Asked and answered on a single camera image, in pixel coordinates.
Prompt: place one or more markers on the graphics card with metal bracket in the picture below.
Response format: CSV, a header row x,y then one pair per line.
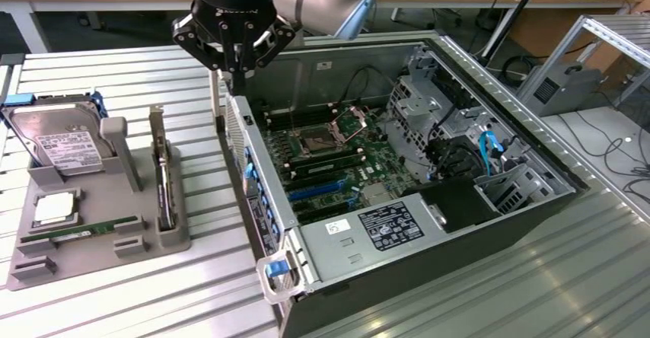
x,y
164,185

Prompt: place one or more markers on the open metal socket cover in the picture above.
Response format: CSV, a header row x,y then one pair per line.
x,y
350,123

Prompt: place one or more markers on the CPU socket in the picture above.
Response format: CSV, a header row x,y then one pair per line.
x,y
316,142

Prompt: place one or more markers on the perforated metal drive cage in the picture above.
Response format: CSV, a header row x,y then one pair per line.
x,y
414,106

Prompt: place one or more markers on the black RAM stick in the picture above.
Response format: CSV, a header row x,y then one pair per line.
x,y
324,166

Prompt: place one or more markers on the hard disk with blue caddy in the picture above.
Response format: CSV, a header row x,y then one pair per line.
x,y
56,132

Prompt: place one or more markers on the green motherboard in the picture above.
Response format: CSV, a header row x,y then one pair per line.
x,y
375,163

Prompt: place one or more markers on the blue expansion slot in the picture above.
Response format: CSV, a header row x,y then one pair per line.
x,y
315,190

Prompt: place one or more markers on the silver chipset heat sink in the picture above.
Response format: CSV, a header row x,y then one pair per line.
x,y
376,195

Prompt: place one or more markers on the black stand pole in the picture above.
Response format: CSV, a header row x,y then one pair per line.
x,y
513,14

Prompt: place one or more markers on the grey parts rack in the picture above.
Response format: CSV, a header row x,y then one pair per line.
x,y
102,208

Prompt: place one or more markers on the silver CPU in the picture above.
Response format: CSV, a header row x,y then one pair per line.
x,y
53,208

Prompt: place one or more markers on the green RAM stick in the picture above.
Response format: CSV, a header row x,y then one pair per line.
x,y
96,228

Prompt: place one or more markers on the grey power supply unit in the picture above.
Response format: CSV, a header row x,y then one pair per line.
x,y
344,254

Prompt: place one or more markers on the grey computer tower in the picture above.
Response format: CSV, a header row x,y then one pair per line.
x,y
563,90

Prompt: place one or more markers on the blue case latch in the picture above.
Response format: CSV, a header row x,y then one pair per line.
x,y
275,269

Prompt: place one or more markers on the metal disk bay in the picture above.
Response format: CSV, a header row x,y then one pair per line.
x,y
513,193

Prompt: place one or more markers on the open black PC case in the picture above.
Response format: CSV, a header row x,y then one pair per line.
x,y
457,262

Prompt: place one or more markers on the aluminium profile frame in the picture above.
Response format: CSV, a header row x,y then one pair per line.
x,y
609,26

